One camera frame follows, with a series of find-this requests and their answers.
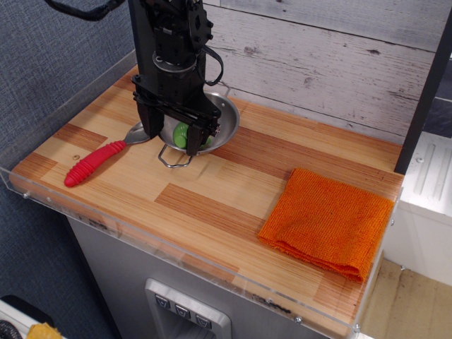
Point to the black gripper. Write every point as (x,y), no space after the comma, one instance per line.
(180,96)

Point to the green yellow toy corn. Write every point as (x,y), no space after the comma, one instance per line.
(180,135)

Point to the silver metal bowl with handles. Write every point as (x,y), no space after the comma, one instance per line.
(228,121)

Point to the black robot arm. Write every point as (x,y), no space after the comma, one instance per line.
(171,40)

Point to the grey toy fridge cabinet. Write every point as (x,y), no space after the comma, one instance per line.
(121,270)

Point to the silver dispenser panel with buttons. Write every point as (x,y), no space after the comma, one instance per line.
(177,315)

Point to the orange folded cloth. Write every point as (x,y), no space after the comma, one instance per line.
(333,225)

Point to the black and yellow object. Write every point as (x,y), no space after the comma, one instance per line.
(22,315)

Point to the clear acrylic table guard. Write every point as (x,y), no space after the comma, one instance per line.
(206,216)

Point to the white ribbed toy counter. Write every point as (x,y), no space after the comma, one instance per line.
(419,237)

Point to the red handled metal spoon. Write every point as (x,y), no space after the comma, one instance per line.
(86,166)

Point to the left black upright post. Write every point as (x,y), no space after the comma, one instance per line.
(143,38)

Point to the black upright post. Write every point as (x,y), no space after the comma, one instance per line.
(427,96)
(143,38)

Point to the right black upright post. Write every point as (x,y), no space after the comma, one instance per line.
(427,96)

